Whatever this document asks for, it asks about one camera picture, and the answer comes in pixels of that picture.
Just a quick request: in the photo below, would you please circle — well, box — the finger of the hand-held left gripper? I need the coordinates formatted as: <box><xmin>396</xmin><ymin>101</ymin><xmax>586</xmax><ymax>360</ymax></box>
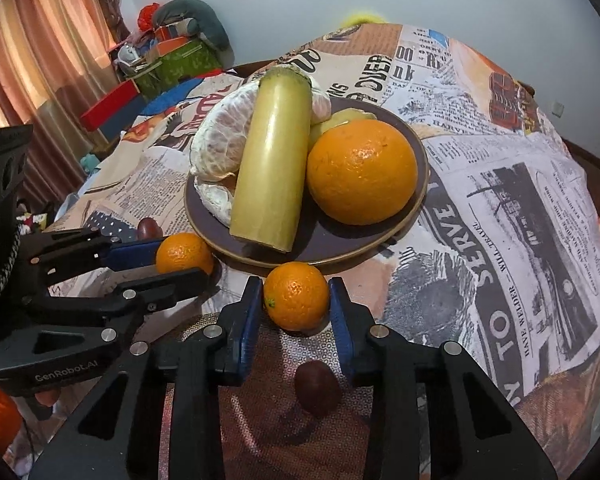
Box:
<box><xmin>22</xmin><ymin>266</ymin><xmax>216</xmax><ymax>331</ymax></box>
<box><xmin>27</xmin><ymin>227</ymin><xmax>166</xmax><ymax>287</ymax></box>

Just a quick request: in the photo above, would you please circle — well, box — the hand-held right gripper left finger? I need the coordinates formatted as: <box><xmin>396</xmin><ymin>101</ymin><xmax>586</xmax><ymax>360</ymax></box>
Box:
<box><xmin>27</xmin><ymin>275</ymin><xmax>264</xmax><ymax>480</ymax></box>

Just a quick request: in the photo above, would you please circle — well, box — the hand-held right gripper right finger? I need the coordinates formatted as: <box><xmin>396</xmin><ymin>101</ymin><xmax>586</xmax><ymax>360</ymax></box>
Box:
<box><xmin>328</xmin><ymin>276</ymin><xmax>558</xmax><ymax>480</ymax></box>

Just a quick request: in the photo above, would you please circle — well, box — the small tangerine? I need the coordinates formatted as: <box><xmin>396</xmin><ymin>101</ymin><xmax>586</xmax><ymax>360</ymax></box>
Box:
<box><xmin>263</xmin><ymin>261</ymin><xmax>330</xmax><ymax>332</ymax></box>
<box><xmin>155</xmin><ymin>232</ymin><xmax>215</xmax><ymax>277</ymax></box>

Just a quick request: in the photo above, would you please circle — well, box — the dark purple plate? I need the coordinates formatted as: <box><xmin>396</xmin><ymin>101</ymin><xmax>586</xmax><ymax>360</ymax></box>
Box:
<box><xmin>184</xmin><ymin>92</ymin><xmax>429</xmax><ymax>269</ymax></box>

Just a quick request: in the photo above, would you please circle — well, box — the peeled citrus segment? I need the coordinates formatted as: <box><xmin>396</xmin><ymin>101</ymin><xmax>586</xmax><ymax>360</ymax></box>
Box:
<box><xmin>193</xmin><ymin>180</ymin><xmax>241</xmax><ymax>227</ymax></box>
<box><xmin>309</xmin><ymin>84</ymin><xmax>334</xmax><ymax>124</ymax></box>

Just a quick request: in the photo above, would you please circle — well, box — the large peeled citrus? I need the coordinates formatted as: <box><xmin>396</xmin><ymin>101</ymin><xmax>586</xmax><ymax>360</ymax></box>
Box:
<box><xmin>188</xmin><ymin>82</ymin><xmax>261</xmax><ymax>184</ymax></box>

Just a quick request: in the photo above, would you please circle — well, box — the large orange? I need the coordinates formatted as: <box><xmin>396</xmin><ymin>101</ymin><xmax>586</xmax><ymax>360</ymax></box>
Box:
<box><xmin>306</xmin><ymin>119</ymin><xmax>419</xmax><ymax>226</ymax></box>

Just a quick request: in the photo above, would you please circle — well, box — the yellow-green banana piece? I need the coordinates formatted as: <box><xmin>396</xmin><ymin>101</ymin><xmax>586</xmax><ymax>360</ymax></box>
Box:
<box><xmin>229</xmin><ymin>66</ymin><xmax>314</xmax><ymax>254</ymax></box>
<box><xmin>307</xmin><ymin>106</ymin><xmax>379</xmax><ymax>149</ymax></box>

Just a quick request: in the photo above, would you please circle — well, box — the brown date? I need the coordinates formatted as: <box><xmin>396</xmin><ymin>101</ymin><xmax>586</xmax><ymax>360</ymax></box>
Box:
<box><xmin>137</xmin><ymin>217</ymin><xmax>162</xmax><ymax>241</ymax></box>
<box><xmin>293</xmin><ymin>360</ymin><xmax>342</xmax><ymax>419</ymax></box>

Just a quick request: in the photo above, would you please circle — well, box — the red flat box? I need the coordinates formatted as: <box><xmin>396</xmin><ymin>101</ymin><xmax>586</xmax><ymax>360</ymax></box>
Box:
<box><xmin>79</xmin><ymin>80</ymin><xmax>147</xmax><ymax>134</ymax></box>

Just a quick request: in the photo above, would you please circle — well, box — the blue cloth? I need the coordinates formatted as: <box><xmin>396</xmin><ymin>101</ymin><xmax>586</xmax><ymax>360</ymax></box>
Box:
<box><xmin>140</xmin><ymin>79</ymin><xmax>242</xmax><ymax>117</ymax></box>

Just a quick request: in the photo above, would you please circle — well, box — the orange striped curtain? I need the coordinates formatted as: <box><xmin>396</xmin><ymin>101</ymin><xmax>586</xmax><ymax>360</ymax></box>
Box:
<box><xmin>0</xmin><ymin>0</ymin><xmax>131</xmax><ymax>211</ymax></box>

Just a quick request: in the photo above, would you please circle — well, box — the newspaper print tablecloth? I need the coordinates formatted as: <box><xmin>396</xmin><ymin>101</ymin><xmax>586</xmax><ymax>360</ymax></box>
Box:
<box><xmin>45</xmin><ymin>22</ymin><xmax>600</xmax><ymax>480</ymax></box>

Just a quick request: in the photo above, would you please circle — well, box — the white plastic toy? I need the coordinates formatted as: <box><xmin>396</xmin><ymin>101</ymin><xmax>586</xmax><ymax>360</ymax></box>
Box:
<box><xmin>117</xmin><ymin>44</ymin><xmax>142</xmax><ymax>77</ymax></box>

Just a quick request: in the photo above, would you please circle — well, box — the green storage box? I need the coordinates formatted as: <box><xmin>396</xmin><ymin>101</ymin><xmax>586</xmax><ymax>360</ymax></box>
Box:
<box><xmin>129</xmin><ymin>41</ymin><xmax>226</xmax><ymax>99</ymax></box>

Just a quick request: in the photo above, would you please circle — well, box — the dark patterned curtain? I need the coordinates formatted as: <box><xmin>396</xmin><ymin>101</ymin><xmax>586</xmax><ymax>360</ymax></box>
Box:
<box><xmin>92</xmin><ymin>0</ymin><xmax>134</xmax><ymax>49</ymax></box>

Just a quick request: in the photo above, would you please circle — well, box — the red plastic bag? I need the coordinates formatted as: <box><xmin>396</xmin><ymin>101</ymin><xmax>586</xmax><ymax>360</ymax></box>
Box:
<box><xmin>137</xmin><ymin>2</ymin><xmax>161</xmax><ymax>31</ymax></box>

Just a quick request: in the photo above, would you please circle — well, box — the grey plush toy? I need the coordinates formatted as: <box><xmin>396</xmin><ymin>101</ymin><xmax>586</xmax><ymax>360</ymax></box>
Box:
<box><xmin>152</xmin><ymin>0</ymin><xmax>231</xmax><ymax>52</ymax></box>

